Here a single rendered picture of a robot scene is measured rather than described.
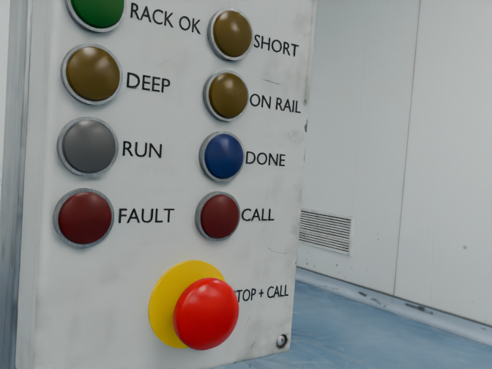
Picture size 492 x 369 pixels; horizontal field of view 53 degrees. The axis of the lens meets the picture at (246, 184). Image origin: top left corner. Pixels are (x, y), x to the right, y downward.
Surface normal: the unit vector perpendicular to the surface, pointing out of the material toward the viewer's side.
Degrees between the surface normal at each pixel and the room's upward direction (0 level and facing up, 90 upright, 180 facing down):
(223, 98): 91
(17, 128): 90
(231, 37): 93
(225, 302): 86
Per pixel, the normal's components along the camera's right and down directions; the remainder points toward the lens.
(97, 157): 0.59, 0.14
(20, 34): -0.82, -0.03
